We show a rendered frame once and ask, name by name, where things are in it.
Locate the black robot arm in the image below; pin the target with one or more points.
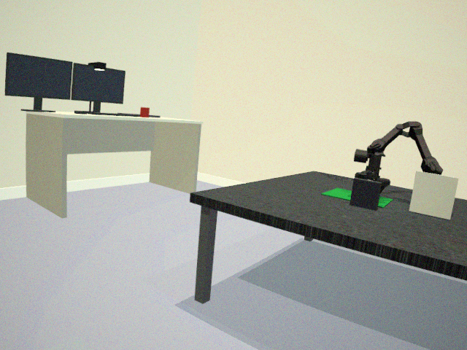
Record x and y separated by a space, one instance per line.
376 150

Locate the green circuit board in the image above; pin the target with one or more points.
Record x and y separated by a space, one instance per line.
346 195

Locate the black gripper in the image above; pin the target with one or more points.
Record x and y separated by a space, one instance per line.
385 182

